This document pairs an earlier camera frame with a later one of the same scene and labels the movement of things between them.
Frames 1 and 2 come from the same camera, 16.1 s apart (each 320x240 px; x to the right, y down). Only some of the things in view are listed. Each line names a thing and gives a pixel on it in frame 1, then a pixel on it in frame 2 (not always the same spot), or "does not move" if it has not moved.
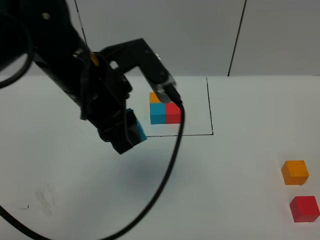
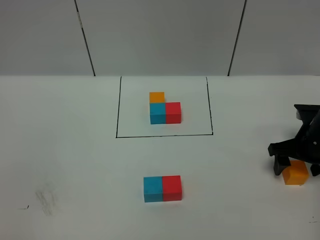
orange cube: (294, 172) does not move
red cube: (304, 209) to (171, 188)
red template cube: (173, 113) does not move
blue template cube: (157, 113) does not move
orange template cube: (153, 98) does not move
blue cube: (143, 135) to (153, 189)
